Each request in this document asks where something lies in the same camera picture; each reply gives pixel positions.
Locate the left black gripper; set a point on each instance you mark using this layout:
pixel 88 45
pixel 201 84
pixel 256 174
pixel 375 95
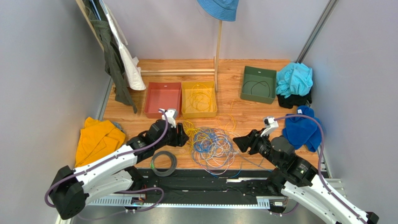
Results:
pixel 180 138

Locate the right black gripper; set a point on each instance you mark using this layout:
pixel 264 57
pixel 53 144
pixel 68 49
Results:
pixel 252 142

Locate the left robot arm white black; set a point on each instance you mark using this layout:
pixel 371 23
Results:
pixel 73 188

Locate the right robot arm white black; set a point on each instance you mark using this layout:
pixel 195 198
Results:
pixel 297 179

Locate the yellow plastic bin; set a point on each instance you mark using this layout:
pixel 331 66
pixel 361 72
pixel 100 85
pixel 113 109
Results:
pixel 198 100

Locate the red plastic bin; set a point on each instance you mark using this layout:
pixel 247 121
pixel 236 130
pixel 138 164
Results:
pixel 163 96

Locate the royal blue towel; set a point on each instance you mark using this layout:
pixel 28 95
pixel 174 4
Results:
pixel 301 131

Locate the green plastic bin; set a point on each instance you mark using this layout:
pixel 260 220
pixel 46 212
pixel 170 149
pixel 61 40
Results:
pixel 258 85

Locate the black cloth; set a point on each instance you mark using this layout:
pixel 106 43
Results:
pixel 294 100

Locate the wooden hat stand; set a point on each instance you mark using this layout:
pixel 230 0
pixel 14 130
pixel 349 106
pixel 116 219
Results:
pixel 194 72

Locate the turquoise cloth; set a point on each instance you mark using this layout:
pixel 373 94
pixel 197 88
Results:
pixel 294 79

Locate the yellow orange cloth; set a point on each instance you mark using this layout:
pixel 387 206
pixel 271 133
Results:
pixel 98 139

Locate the olive green garment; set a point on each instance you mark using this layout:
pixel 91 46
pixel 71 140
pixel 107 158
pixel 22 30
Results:
pixel 114 66

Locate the blue bucket hat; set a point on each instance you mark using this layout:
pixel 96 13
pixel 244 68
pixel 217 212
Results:
pixel 224 10

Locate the corner aluminium profile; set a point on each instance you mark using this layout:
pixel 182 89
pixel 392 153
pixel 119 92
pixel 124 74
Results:
pixel 331 4

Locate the wooden clothes rack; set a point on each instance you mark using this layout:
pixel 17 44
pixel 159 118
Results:
pixel 84 11

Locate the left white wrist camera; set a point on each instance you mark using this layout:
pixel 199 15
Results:
pixel 170 116

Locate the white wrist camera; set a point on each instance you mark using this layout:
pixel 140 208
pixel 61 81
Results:
pixel 270 125
pixel 170 116

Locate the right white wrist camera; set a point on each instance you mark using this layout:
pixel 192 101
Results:
pixel 270 125

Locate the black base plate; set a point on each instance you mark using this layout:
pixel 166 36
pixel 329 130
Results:
pixel 185 173

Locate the aluminium rail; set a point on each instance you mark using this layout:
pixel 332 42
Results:
pixel 195 192

